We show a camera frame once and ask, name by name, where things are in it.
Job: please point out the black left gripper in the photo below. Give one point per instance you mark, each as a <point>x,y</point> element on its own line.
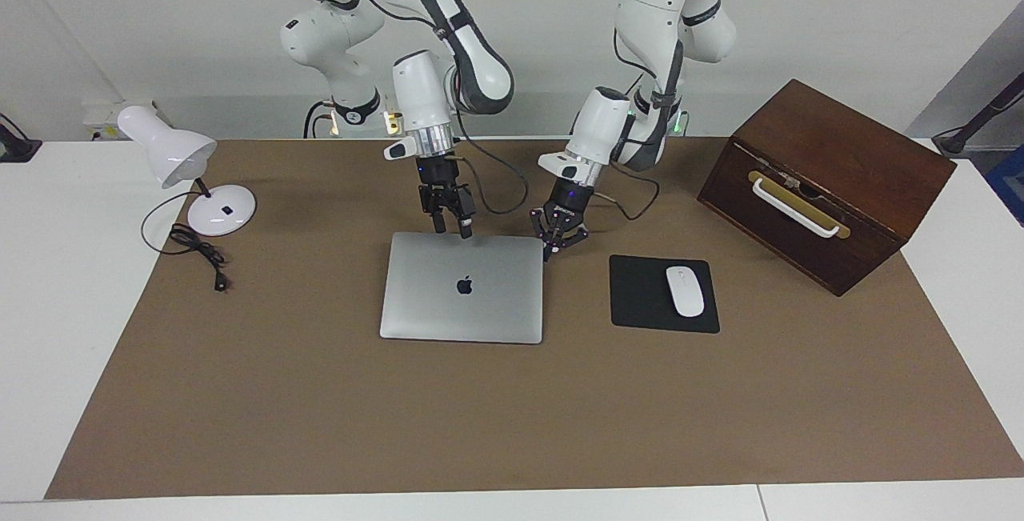
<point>570,201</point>

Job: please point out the black tripod leg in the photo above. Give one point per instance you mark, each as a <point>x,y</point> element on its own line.
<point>956,141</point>

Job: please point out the brown table mat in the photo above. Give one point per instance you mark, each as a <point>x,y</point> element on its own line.
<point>320,409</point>

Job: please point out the black stand foot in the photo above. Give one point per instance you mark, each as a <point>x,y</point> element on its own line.
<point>16,149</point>

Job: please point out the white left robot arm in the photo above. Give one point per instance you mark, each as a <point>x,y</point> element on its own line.
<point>600,133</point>

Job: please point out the blue crate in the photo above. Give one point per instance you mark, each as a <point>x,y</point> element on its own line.
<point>1010,185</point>

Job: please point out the dark brown wooden box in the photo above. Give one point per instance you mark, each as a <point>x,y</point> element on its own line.
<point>832,145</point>

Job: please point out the black mouse pad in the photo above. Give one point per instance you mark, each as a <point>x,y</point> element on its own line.
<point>640,297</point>

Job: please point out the white computer mouse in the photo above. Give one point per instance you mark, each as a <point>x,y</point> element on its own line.
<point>686,293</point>

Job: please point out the silver laptop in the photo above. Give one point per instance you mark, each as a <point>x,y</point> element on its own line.
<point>448,313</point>

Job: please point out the white desk lamp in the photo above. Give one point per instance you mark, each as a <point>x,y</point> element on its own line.
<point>172,149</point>

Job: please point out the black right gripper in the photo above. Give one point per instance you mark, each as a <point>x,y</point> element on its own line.
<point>444,185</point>

